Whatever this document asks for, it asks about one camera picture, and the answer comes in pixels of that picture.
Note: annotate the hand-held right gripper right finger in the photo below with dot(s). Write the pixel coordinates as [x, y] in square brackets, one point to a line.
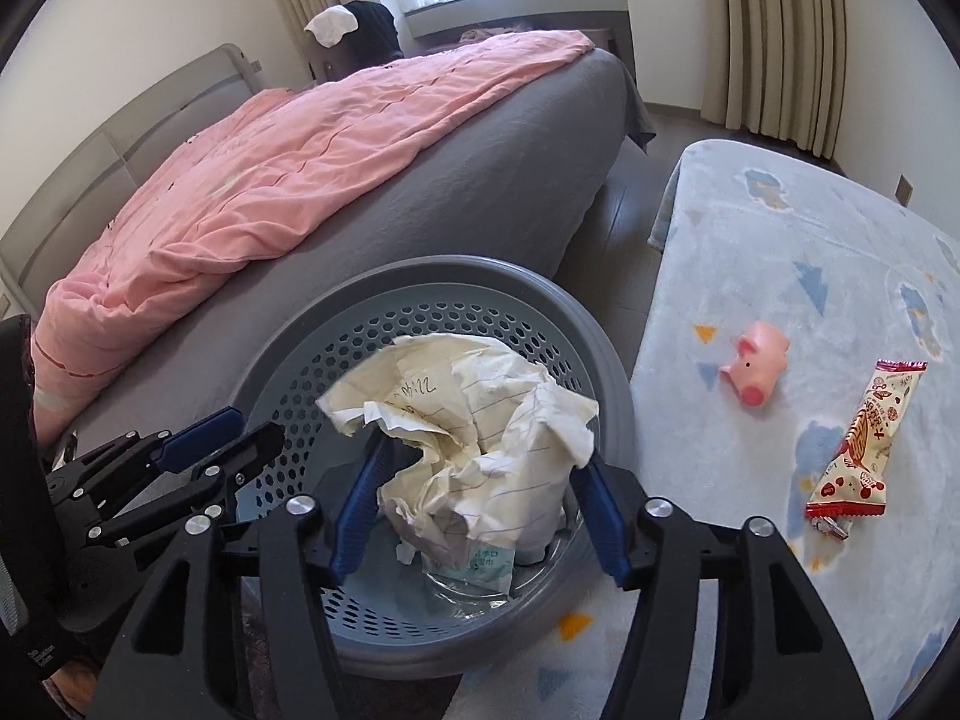
[604, 517]

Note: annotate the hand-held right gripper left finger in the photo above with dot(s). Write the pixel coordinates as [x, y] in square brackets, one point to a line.
[356, 517]

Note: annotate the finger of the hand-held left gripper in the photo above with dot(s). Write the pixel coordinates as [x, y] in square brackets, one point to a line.
[199, 435]
[225, 465]

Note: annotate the lined paper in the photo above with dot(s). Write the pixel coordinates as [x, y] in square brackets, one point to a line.
[465, 420]

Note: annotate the grey perforated trash bin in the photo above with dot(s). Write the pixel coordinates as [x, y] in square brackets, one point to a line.
[525, 330]

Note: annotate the white green tissue packet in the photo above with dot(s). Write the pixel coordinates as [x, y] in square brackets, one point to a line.
[480, 566]

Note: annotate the pink pig toy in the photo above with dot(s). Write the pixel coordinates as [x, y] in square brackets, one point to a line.
[754, 367]

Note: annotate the pink blanket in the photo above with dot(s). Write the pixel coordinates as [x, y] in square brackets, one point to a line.
[262, 187]

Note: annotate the red white snack wrapper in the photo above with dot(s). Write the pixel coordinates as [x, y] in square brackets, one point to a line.
[862, 450]

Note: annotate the grey headboard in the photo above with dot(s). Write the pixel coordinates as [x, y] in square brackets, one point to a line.
[112, 150]

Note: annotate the grey bed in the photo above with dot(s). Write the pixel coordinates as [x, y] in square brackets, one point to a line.
[487, 187]

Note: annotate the light blue printed blanket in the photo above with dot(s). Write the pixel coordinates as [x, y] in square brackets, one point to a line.
[825, 240]

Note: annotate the brown chair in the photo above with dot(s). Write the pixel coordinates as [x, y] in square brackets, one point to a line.
[337, 60]

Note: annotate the white cloth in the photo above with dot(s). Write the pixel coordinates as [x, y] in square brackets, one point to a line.
[330, 24]

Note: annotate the dark garment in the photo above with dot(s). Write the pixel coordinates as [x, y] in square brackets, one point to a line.
[375, 30]

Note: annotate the grey windowsill ledge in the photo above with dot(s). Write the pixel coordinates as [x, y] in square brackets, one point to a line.
[525, 11]

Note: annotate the wall outlet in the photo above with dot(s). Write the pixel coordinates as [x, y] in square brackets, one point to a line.
[904, 189]

